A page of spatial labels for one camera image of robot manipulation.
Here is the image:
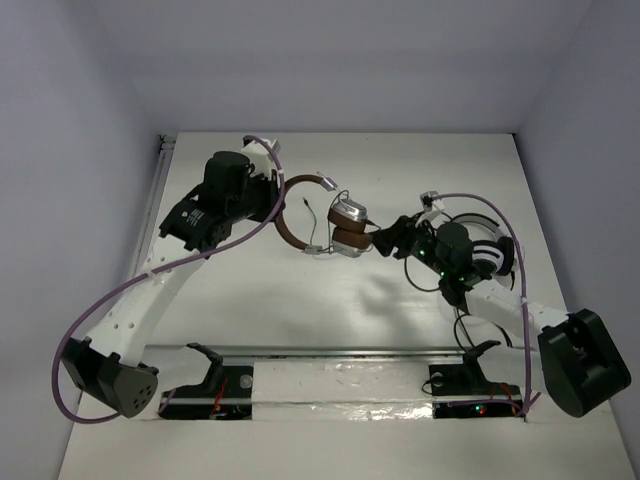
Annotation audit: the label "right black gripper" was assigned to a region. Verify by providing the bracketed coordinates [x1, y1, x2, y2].
[366, 212, 450, 277]

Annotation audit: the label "brown silver headphones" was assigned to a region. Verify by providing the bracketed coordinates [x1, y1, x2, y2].
[275, 173, 372, 258]

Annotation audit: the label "thin black headphone cable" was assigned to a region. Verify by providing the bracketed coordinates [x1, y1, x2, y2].
[302, 188, 381, 256]

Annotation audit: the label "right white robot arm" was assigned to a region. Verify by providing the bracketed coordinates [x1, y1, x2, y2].
[372, 216, 632, 418]

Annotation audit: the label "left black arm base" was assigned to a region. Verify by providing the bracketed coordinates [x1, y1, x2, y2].
[158, 342, 254, 421]

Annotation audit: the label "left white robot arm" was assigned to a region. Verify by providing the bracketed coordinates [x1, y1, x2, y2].
[51, 135, 285, 425]

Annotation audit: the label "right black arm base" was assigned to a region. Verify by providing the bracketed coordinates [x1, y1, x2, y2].
[421, 340, 523, 419]

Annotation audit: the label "white black headphones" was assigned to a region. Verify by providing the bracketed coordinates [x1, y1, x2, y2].
[450, 213, 519, 277]

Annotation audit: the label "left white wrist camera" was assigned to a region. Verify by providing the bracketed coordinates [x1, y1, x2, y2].
[240, 135, 280, 179]

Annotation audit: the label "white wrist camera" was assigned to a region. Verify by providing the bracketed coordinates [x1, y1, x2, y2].
[240, 135, 280, 179]
[416, 191, 445, 226]

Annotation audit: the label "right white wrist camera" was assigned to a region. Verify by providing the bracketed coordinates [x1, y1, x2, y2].
[416, 191, 445, 226]

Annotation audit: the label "aluminium rail at table left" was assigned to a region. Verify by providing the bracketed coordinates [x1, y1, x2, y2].
[126, 134, 177, 280]

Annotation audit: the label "aluminium rail at table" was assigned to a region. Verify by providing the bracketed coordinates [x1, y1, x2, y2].
[144, 343, 501, 359]
[126, 134, 177, 280]

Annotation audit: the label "black cable of white headphones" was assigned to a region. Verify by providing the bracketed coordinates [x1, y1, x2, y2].
[402, 244, 516, 359]

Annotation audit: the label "aluminium rail at table front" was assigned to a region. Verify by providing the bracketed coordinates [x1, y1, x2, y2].
[144, 343, 501, 359]

